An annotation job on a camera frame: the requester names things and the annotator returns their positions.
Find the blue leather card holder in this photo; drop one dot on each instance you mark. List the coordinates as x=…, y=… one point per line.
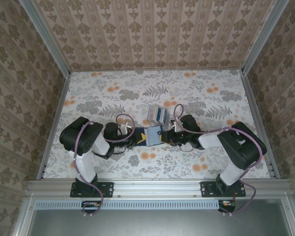
x=153, y=135

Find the blue credit card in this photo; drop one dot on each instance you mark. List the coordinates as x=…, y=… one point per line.
x=161, y=111
x=164, y=120
x=162, y=115

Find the clear acrylic card stand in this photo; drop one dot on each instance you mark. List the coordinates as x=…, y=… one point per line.
x=153, y=113

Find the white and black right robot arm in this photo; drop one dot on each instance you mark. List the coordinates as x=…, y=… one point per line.
x=232, y=174

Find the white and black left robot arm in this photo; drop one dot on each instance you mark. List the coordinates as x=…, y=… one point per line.
x=86, y=169

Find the floral patterned table cover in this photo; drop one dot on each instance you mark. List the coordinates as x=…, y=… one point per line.
x=162, y=167

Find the small black electronics board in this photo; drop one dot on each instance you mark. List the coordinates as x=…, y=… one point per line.
x=91, y=205
x=227, y=205

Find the grey metal panel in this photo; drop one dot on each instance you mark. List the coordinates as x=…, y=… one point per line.
x=162, y=223

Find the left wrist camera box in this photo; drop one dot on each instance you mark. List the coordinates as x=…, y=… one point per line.
x=123, y=129

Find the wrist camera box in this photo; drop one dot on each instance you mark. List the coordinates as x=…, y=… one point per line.
x=177, y=126
x=123, y=129

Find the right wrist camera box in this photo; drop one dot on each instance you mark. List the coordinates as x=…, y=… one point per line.
x=177, y=126

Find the long aluminium base rail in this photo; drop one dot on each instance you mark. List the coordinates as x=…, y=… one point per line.
x=157, y=188

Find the aluminium table side rail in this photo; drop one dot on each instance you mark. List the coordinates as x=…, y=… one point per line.
x=61, y=103
x=250, y=103

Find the aluminium table end rail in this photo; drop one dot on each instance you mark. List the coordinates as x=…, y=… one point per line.
x=157, y=70

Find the aluminium frame post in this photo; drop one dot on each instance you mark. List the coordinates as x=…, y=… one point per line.
x=46, y=37
x=263, y=37

